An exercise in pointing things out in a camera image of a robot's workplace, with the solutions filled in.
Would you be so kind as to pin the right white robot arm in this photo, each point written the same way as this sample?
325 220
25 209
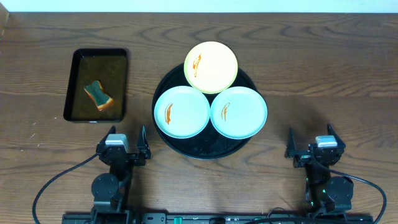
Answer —
326 194

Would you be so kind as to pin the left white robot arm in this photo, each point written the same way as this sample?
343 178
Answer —
110 189

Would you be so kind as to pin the orange and green sponge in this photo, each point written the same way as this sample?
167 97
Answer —
97 94

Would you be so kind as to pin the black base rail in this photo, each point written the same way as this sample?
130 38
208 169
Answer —
162 218

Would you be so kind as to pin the pale green plate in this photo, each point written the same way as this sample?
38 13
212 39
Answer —
238 112
182 112

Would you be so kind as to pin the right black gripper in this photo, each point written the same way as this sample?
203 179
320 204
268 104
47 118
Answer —
291 146

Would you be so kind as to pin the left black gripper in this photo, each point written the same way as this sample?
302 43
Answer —
131 157

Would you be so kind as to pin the yellow plate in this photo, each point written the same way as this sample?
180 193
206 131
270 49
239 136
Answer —
210 67

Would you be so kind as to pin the black rectangular water tray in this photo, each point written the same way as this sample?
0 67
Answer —
110 67

